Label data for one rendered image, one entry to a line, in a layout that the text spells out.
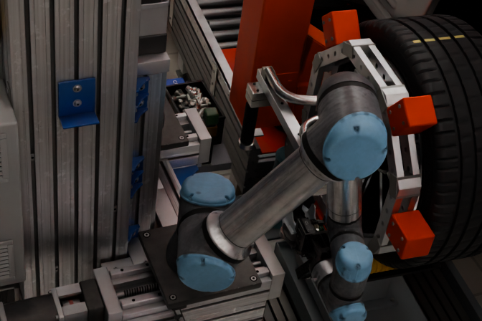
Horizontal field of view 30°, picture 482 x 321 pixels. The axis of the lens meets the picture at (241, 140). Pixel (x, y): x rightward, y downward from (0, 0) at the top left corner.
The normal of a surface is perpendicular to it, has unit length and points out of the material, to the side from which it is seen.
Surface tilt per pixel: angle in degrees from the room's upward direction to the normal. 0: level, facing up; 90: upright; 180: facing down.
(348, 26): 45
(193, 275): 96
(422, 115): 35
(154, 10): 90
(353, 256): 0
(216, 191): 8
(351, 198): 86
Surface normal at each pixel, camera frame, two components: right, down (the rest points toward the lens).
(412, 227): 0.12, -0.75
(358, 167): 0.11, 0.58
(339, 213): -0.40, 0.63
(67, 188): 0.37, 0.64
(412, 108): 0.27, -0.24
